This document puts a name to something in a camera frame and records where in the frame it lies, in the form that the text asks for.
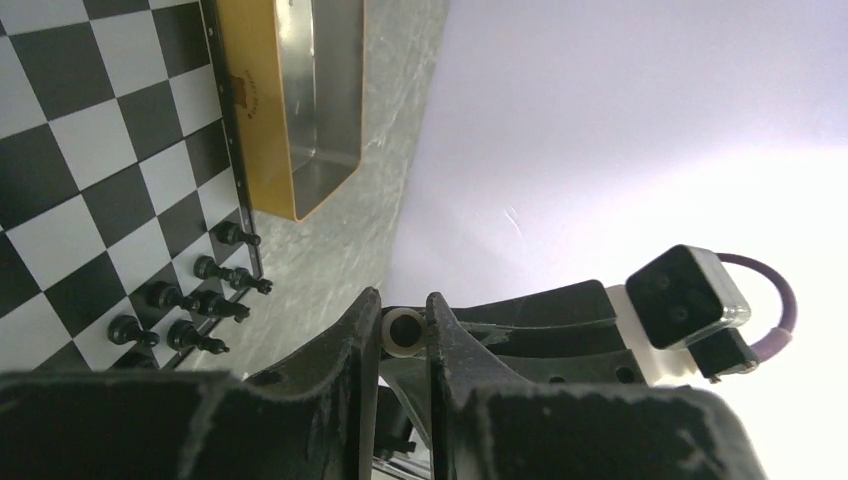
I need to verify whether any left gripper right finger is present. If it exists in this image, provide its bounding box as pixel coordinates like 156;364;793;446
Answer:
426;293;765;479

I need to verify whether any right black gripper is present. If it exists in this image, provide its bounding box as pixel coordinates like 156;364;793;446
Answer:
377;279;664;465

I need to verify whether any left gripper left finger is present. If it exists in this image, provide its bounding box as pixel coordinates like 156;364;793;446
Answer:
1;288;381;479

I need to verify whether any white chess piece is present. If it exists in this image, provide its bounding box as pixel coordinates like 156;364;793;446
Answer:
380;307;427;358

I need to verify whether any black white chess board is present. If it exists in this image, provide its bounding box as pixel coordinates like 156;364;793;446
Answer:
1;1;260;371

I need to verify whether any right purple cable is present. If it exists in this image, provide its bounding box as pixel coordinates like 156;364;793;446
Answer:
715;252;798;364

